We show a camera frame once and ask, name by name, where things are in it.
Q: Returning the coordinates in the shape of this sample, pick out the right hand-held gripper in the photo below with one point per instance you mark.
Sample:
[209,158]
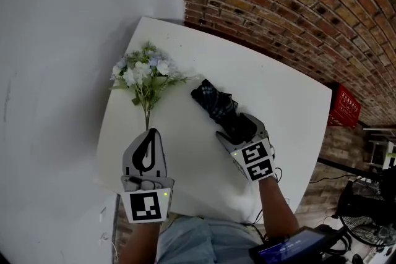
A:
[253,154]

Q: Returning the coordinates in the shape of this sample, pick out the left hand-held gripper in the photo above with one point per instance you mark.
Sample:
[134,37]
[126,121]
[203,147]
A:
[147,204]

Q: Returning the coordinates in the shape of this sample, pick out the red fire extinguisher box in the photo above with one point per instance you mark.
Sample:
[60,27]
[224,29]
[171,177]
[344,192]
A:
[345,106]

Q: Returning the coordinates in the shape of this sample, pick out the artificial white flower bouquet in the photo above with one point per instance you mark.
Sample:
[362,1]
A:
[142,71]

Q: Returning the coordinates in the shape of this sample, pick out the person's right forearm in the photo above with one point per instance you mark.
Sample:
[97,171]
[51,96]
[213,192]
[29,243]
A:
[277,210]

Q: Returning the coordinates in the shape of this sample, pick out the dark plaid umbrella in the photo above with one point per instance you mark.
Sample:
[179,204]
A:
[216,102]

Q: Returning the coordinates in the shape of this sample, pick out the white wall socket with plug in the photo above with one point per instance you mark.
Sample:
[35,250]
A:
[103,238]

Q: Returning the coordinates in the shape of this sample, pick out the white table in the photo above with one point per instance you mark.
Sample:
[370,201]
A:
[272,96]

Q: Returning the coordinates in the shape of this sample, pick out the person's light blue shorts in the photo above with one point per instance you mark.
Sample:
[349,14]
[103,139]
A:
[201,241]

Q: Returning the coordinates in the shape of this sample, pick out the black wrist-mounted screen device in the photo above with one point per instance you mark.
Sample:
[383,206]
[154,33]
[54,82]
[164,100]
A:
[290,248]

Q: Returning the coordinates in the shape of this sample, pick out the person's left forearm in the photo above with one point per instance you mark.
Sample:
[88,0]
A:
[139,244]

